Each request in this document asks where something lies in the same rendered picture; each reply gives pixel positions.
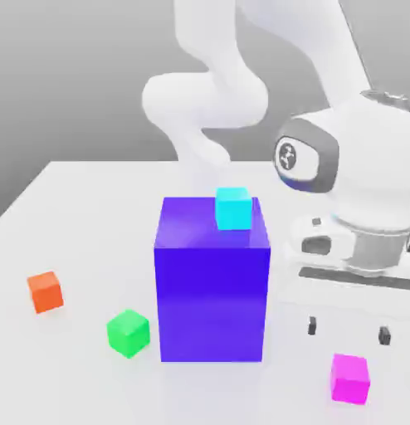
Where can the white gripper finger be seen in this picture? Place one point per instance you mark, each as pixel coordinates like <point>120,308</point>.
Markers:
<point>312,326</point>
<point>384,336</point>

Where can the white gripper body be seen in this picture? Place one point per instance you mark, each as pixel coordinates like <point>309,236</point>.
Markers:
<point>344,295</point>

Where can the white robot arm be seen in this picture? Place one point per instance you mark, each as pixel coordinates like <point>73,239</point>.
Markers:
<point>205,99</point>

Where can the small magenta cube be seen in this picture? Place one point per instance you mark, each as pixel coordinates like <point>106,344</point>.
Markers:
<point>350,380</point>

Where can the small cyan cube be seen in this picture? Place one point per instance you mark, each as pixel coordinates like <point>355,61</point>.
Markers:
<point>233,211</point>

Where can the small green cube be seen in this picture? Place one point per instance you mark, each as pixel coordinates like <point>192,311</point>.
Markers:
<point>128,333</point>

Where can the small orange cube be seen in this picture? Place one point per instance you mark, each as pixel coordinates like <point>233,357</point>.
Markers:
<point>45,294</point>

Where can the large purple box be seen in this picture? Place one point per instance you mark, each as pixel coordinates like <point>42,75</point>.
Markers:
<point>211,298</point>

